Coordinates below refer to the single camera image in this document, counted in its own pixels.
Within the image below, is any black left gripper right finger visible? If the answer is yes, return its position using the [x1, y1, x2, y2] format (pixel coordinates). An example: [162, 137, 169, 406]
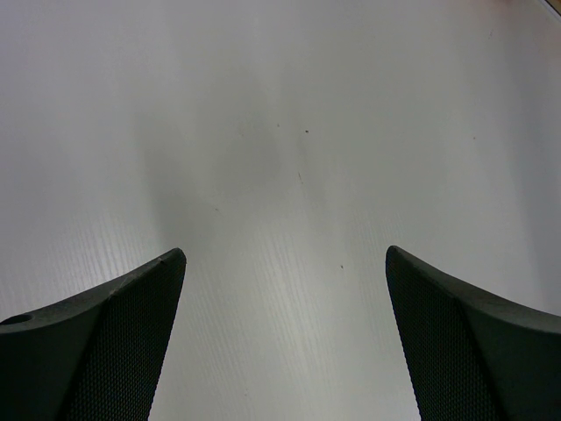
[386, 246, 560, 420]

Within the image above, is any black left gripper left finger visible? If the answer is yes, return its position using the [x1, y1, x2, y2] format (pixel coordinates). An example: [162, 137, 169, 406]
[1, 248, 186, 420]

